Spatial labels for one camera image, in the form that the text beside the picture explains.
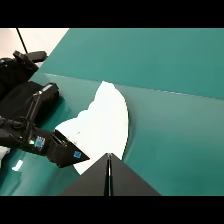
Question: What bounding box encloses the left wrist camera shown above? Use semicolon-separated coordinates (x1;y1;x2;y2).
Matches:
27;82;61;125

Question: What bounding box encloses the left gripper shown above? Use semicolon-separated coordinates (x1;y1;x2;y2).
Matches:
17;128;91;169

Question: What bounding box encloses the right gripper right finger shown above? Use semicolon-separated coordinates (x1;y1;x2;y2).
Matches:
108;152;162;197

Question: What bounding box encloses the black cable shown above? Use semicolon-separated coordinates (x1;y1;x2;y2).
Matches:
15;28;30;55

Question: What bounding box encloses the white garment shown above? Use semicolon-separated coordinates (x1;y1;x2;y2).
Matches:
54;80;131;175

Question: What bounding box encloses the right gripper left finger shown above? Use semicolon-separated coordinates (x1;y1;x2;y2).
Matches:
59;152;110;197

